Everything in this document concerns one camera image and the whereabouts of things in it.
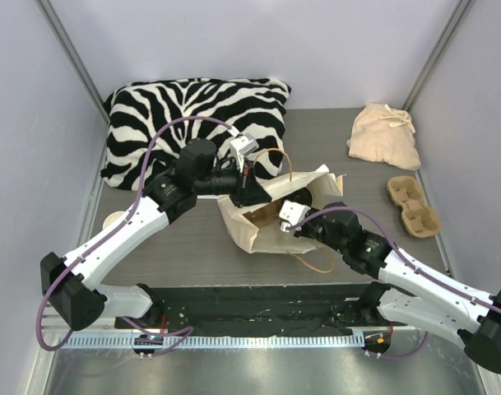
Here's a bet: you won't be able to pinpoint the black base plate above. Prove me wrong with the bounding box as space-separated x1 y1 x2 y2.
134 282 389 337

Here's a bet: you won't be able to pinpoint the white slotted cable duct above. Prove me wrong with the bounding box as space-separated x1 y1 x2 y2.
63 332 364 350

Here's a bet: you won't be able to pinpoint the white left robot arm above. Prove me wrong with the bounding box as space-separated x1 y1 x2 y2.
40 134 271 331

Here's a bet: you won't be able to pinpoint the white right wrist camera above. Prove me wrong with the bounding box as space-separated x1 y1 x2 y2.
278 200 310 233

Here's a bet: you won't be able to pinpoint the cream paper bag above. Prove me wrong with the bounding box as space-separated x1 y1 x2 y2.
217 165 344 274

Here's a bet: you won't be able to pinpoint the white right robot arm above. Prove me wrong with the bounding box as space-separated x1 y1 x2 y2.
280 201 501 374

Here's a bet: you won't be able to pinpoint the zebra print cushion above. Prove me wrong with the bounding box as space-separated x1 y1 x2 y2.
100 77 291 191

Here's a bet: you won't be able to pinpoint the brown paper cups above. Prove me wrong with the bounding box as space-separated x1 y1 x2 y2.
102 211 126 230

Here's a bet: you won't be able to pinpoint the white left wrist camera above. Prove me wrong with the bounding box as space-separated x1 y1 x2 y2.
230 133 258 163

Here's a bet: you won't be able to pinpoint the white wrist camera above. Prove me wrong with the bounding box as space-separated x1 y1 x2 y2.
278 200 310 233
230 133 258 163

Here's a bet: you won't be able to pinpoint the cardboard cup carrier tray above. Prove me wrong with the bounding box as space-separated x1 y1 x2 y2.
246 202 281 227

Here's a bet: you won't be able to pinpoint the beige cloth drawstring pouch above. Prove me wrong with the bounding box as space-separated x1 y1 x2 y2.
346 103 421 171

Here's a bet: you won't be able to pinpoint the single black cup lid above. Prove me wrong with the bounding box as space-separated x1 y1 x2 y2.
288 188 313 207

